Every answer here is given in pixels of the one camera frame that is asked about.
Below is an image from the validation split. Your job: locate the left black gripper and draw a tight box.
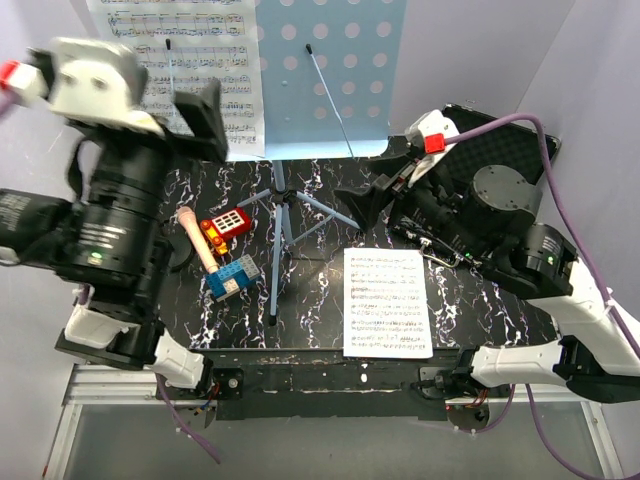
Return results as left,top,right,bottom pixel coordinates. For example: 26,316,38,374
72,78,229,281

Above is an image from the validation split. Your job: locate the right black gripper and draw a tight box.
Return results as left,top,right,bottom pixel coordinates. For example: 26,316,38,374
332,148,488,264

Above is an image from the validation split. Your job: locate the pink toy microphone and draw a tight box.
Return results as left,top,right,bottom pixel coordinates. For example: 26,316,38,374
176,206,219,274

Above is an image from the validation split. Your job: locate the blue music stand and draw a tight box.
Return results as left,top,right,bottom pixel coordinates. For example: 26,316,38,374
244,1,407,319

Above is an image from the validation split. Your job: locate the sheet music page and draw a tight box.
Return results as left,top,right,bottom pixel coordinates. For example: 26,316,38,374
87,0,266,160
343,248,434,359

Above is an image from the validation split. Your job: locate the black poker chip case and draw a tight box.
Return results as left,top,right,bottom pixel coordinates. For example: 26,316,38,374
441,104,561,194

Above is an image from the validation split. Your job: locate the black microphone stand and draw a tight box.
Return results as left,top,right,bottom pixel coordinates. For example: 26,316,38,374
166,233,194,273

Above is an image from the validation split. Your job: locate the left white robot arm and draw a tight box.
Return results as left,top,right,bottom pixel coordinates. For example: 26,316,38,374
1,79,228,400

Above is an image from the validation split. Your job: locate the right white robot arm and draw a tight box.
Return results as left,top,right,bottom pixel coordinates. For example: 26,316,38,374
335,163,639,404

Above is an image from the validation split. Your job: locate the blue grey brick toy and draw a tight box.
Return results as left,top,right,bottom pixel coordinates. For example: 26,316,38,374
205,255,261,302

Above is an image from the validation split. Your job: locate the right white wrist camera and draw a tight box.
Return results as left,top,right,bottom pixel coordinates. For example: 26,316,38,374
405,110,460,187

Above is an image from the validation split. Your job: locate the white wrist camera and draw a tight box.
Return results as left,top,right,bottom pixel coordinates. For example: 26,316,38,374
405,110,460,187
1,37,164,136

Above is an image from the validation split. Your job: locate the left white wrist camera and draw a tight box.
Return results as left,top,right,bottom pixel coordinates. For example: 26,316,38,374
1,37,164,136

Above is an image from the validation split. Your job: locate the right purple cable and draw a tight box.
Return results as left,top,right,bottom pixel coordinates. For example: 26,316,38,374
414,113,640,480

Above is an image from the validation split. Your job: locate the purple cable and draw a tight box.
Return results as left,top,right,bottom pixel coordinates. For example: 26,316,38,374
414,113,640,480
0,89,222,464

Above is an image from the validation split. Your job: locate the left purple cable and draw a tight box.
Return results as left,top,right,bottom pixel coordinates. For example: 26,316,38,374
0,89,222,464

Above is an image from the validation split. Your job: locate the left aluminium rail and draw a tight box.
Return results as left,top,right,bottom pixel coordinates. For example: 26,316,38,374
64,365,158,405

